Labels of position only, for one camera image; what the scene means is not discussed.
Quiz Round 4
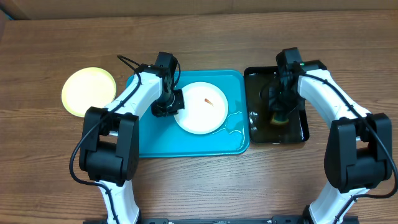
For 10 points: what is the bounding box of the green yellow sponge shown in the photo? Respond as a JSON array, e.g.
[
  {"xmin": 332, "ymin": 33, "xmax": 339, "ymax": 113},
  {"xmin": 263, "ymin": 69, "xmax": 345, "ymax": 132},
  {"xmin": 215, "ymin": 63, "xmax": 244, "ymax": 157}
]
[{"xmin": 270, "ymin": 112, "xmax": 289, "ymax": 126}]

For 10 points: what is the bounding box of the orange food scrap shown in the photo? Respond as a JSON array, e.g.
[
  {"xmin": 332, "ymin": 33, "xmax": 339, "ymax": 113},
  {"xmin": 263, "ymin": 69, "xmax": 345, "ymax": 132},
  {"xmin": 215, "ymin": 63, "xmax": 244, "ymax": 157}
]
[{"xmin": 204, "ymin": 98, "xmax": 214, "ymax": 107}]

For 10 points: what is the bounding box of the white plate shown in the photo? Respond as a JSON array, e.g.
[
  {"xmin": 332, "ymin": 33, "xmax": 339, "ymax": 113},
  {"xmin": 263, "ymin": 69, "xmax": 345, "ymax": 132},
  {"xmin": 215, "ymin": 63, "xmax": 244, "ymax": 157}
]
[{"xmin": 174, "ymin": 82, "xmax": 229, "ymax": 134}]

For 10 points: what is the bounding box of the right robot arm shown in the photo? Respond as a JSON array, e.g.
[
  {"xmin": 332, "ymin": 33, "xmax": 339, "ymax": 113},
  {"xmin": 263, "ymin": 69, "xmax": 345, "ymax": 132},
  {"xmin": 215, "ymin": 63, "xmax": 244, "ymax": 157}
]
[{"xmin": 267, "ymin": 60, "xmax": 397, "ymax": 223}]

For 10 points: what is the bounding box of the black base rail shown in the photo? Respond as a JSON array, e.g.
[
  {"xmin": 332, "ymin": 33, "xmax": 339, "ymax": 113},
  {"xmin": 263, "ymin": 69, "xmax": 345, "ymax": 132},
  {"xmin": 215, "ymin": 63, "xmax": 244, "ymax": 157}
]
[{"xmin": 140, "ymin": 215, "xmax": 309, "ymax": 224}]

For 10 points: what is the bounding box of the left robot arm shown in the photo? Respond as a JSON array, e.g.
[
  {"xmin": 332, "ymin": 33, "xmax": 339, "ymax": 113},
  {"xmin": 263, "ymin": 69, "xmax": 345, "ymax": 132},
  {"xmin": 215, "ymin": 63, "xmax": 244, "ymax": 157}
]
[{"xmin": 71, "ymin": 62, "xmax": 184, "ymax": 223}]

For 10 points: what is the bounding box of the yellow-green plate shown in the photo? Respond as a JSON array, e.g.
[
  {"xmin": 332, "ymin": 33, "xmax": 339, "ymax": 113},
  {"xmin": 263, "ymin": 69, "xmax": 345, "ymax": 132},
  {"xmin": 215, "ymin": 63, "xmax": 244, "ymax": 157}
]
[{"xmin": 61, "ymin": 67, "xmax": 116, "ymax": 117}]

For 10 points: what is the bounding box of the black water tray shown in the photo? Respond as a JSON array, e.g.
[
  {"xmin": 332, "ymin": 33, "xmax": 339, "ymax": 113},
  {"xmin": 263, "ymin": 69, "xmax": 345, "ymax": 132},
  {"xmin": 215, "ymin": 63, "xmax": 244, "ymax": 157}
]
[{"xmin": 244, "ymin": 66, "xmax": 309, "ymax": 144}]

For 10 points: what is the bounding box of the teal plastic tray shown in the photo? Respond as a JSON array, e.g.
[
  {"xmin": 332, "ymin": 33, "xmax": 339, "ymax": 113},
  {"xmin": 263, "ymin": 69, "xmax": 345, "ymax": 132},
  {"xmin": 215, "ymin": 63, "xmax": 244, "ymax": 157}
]
[{"xmin": 139, "ymin": 70, "xmax": 250, "ymax": 158}]

